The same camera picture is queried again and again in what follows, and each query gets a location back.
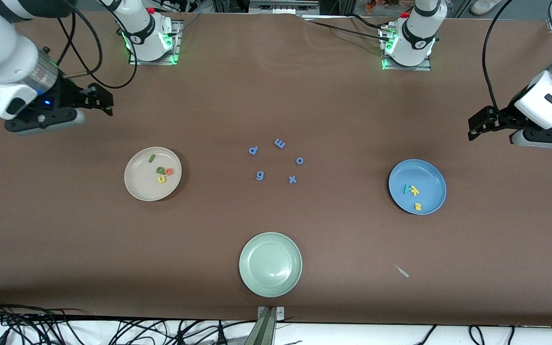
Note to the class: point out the blue plate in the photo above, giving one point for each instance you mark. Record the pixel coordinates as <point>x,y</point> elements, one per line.
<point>429,177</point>

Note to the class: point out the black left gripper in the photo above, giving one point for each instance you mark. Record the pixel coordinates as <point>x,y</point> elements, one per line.
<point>506,116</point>

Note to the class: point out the silver metal frame rail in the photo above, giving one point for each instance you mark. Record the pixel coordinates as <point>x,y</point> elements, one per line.
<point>281,7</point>

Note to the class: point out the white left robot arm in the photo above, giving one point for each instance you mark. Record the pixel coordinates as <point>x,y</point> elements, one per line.
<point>417,33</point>

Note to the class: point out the teal foam letter y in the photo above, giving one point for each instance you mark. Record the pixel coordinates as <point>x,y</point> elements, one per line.
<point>406,189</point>

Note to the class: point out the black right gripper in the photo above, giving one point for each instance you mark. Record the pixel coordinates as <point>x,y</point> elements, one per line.
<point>68,93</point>

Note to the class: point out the blue foam letter p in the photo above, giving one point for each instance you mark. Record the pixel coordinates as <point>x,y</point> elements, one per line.
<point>253,150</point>

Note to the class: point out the yellow foam letter k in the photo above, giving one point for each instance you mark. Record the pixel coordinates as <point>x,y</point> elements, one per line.
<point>415,191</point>

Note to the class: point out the metal table edge bracket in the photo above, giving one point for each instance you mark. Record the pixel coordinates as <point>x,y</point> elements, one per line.
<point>270,326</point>

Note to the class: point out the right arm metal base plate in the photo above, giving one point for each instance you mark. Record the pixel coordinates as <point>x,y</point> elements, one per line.
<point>177,40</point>

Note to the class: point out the blue foam letter m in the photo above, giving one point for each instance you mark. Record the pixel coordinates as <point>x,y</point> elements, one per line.
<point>280,143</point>

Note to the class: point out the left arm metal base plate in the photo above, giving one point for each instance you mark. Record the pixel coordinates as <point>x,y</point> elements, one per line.
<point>408,68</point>

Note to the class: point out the beige brown plate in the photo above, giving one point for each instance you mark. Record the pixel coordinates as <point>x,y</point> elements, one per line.
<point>142,187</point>

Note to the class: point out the brown table cover mat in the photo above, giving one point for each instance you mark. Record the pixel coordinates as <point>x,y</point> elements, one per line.
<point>65,215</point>

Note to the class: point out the small white tape scrap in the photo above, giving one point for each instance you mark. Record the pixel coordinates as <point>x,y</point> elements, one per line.
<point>402,271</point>

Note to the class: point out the pale green plate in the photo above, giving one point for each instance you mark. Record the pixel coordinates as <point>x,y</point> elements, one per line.
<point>270,264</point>

